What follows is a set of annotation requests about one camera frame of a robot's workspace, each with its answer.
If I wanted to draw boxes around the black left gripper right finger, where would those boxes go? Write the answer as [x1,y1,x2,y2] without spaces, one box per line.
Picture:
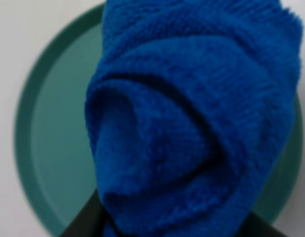
[245,212,287,237]

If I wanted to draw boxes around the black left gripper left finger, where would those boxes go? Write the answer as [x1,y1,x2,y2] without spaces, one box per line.
[60,189,111,237]

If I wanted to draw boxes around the blue towel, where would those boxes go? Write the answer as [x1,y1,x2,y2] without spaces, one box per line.
[85,0,303,237]

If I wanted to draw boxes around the green round plate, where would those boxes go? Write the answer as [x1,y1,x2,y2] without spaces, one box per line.
[15,1,299,237]

